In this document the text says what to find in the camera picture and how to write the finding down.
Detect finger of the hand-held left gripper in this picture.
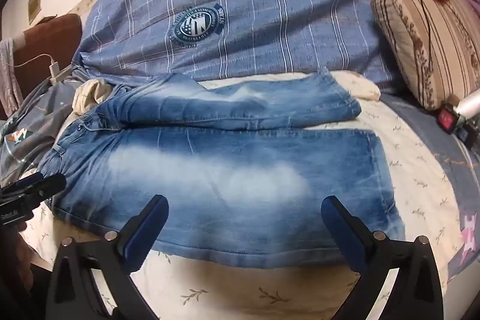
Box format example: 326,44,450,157
7,174,67,209
0,172,46,194

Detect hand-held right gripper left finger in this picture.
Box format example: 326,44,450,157
45,194,169,320

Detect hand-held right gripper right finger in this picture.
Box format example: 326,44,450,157
320,196,445,320

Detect faded blue denim pants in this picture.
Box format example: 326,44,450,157
37,67,407,266

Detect grey star-print cloth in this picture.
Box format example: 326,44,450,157
0,69,89,189

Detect cream leaf-print bedsheet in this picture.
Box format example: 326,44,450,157
22,0,467,320

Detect pale pink cloth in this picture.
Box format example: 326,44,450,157
0,38,24,119

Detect white power strip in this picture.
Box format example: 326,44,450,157
50,66,77,85

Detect blue sheet with pink print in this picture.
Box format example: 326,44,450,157
379,91,480,284

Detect brown cushion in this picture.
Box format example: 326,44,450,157
13,13,83,81

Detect red and black device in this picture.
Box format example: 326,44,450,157
437,103,464,136

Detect white cylinder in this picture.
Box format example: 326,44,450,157
455,88,480,121

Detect beige striped floral pillow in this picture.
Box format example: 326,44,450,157
370,0,480,111

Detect blue plaid quilt with emblem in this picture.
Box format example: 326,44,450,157
71,0,402,96

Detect white charger cable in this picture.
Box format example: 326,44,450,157
13,54,55,69

